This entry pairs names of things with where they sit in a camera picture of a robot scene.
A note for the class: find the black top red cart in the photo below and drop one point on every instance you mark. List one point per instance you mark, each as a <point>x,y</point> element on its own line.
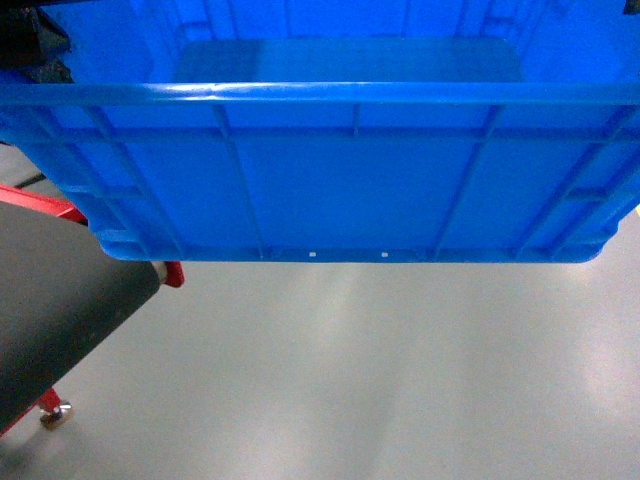
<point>61,296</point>

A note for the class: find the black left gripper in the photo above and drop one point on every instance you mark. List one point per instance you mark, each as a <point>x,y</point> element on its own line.
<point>32,43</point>

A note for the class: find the blue plastic crate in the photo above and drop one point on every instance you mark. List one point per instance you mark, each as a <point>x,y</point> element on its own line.
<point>341,131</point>

